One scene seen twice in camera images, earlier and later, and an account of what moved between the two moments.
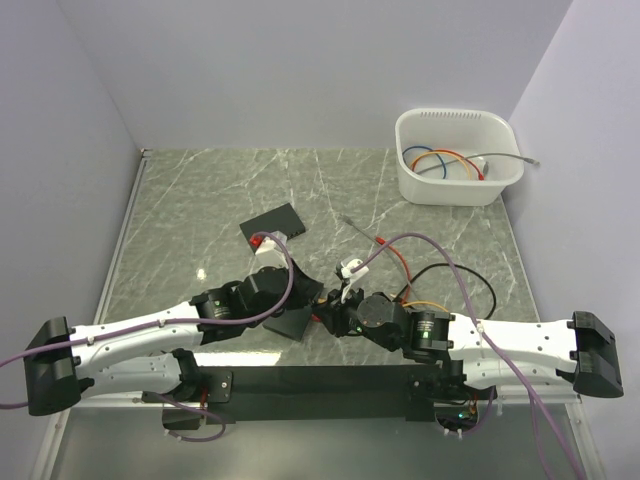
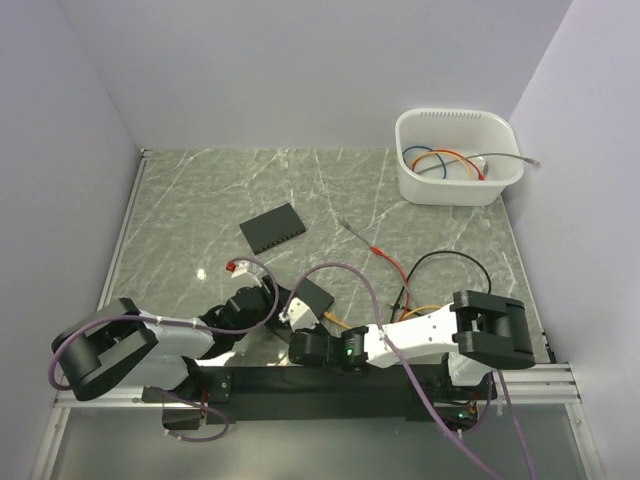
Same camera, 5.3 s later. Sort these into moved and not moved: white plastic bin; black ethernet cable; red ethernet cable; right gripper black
Moved: right gripper black; black ethernet cable; red ethernet cable
Not moved: white plastic bin
